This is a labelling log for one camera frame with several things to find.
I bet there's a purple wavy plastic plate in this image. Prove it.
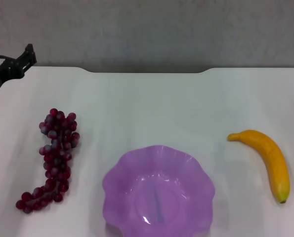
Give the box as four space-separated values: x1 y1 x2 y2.
102 145 216 237

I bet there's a yellow banana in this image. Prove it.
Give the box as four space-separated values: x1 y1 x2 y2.
227 129 291 204

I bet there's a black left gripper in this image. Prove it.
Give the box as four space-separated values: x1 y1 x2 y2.
0 40 38 102

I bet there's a red purple grape bunch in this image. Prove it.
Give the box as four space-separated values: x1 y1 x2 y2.
15 108 81 214

